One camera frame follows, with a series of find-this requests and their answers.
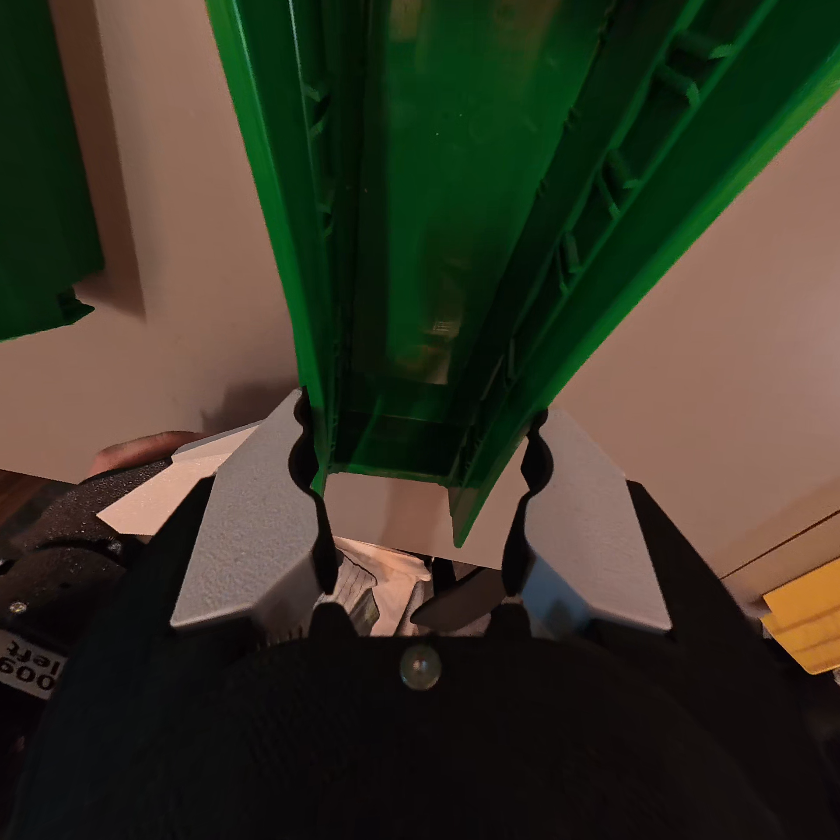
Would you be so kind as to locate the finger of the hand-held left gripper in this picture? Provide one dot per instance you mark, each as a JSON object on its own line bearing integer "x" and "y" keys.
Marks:
{"x": 164, "y": 492}

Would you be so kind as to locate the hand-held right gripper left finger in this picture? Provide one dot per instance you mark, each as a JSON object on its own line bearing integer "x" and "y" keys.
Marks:
{"x": 243, "y": 551}

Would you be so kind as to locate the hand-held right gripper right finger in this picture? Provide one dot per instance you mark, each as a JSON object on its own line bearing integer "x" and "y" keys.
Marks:
{"x": 597, "y": 551}

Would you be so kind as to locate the green plastic bin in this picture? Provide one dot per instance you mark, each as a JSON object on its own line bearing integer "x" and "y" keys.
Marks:
{"x": 40, "y": 158}
{"x": 460, "y": 197}

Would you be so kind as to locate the white patterned clothing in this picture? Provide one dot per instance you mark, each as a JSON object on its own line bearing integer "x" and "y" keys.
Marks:
{"x": 374, "y": 584}

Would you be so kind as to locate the yellow plastic bin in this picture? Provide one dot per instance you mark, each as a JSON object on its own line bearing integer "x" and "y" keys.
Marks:
{"x": 807, "y": 617}

